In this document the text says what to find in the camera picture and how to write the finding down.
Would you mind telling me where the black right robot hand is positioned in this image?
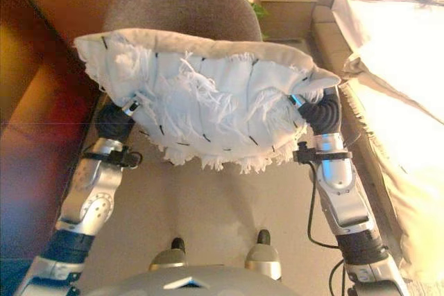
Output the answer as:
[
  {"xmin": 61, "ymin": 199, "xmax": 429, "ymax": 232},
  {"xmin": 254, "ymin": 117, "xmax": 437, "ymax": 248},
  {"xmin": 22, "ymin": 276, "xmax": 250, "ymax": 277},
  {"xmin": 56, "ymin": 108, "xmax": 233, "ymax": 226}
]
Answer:
[{"xmin": 287, "ymin": 86, "xmax": 343, "ymax": 136}]

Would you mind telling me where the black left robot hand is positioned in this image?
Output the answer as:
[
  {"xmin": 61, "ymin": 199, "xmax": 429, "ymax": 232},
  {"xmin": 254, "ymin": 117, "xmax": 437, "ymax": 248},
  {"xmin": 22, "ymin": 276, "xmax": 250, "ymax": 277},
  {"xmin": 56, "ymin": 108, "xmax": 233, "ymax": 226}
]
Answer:
[{"xmin": 96, "ymin": 93, "xmax": 143, "ymax": 141}]

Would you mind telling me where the white fringed cushion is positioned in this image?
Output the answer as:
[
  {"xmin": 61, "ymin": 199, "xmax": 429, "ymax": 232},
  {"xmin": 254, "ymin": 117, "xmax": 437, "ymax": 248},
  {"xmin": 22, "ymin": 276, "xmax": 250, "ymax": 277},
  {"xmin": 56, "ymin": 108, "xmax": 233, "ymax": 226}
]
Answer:
[{"xmin": 74, "ymin": 28, "xmax": 341, "ymax": 175}]

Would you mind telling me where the glossy dark cabinet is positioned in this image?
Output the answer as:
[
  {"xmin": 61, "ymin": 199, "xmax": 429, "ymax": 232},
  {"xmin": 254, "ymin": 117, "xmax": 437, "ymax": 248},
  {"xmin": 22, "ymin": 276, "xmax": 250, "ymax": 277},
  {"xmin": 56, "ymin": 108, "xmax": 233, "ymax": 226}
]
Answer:
[{"xmin": 0, "ymin": 0, "xmax": 105, "ymax": 265}]

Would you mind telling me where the cream duvet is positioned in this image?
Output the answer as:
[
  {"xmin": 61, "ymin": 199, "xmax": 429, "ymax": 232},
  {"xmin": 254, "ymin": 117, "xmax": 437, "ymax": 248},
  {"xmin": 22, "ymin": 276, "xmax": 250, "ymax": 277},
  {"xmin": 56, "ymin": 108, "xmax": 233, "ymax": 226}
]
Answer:
[{"xmin": 341, "ymin": 53, "xmax": 444, "ymax": 281}]

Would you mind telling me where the beige wooden nightstand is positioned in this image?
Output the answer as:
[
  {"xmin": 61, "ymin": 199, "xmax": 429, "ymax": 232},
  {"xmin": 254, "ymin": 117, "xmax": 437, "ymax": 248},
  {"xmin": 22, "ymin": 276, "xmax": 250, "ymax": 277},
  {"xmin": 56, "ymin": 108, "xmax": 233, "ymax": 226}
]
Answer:
[{"xmin": 253, "ymin": 0, "xmax": 318, "ymax": 42}]

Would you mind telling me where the white bed sheet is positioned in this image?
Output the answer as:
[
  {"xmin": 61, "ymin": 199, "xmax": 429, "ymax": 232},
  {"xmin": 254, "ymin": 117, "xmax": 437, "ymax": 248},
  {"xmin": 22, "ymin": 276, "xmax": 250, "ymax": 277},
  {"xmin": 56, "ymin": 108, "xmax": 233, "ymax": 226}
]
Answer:
[{"xmin": 331, "ymin": 0, "xmax": 444, "ymax": 78}]

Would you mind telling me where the green house plant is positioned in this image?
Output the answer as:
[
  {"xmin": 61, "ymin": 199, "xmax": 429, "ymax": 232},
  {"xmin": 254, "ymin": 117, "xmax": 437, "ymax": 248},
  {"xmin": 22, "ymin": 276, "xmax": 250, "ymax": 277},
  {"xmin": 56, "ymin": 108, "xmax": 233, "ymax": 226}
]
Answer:
[{"xmin": 251, "ymin": 1, "xmax": 270, "ymax": 40}]

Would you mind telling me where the grey fabric armchair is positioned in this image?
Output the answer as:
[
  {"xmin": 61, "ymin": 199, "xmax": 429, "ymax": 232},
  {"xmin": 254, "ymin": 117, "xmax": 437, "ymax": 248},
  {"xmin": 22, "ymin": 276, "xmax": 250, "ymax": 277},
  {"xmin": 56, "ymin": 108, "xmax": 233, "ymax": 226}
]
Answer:
[{"xmin": 103, "ymin": 0, "xmax": 264, "ymax": 44}]

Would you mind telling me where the grey robot torso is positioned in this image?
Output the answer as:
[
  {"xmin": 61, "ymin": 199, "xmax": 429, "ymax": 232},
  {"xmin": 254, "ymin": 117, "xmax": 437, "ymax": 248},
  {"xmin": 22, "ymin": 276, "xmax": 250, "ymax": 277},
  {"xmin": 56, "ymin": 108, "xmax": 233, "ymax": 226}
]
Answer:
[{"xmin": 119, "ymin": 264, "xmax": 289, "ymax": 296}]

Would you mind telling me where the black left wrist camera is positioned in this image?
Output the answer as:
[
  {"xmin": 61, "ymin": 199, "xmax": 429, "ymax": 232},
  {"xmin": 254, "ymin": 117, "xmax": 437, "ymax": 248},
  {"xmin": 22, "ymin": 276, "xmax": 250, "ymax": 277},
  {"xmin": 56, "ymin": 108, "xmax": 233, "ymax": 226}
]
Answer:
[{"xmin": 82, "ymin": 145, "xmax": 144, "ymax": 169}]

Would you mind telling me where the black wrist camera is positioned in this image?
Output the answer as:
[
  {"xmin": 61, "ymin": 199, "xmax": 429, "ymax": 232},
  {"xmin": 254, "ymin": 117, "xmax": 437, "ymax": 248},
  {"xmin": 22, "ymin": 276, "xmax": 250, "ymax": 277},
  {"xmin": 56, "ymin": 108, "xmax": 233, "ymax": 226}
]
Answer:
[
  {"xmin": 293, "ymin": 141, "xmax": 354, "ymax": 165},
  {"xmin": 82, "ymin": 145, "xmax": 144, "ymax": 169}
]

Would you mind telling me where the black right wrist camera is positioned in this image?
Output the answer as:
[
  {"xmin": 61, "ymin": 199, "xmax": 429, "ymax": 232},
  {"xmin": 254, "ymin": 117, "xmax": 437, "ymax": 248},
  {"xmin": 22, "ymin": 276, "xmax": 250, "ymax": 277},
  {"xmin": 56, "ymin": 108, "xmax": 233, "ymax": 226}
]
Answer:
[{"xmin": 293, "ymin": 141, "xmax": 354, "ymax": 165}]

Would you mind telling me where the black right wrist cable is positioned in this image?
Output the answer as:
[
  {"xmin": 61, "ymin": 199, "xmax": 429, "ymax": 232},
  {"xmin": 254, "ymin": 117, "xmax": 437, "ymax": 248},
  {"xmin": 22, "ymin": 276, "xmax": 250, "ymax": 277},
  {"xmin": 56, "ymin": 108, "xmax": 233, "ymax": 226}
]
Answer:
[{"xmin": 307, "ymin": 161, "xmax": 343, "ymax": 250}]

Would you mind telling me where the black right elbow cable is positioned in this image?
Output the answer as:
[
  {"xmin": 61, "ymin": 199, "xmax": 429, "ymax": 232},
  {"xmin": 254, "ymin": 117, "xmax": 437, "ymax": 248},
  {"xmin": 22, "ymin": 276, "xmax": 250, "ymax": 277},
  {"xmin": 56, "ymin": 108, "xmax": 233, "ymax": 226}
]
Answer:
[{"xmin": 329, "ymin": 259, "xmax": 350, "ymax": 296}]

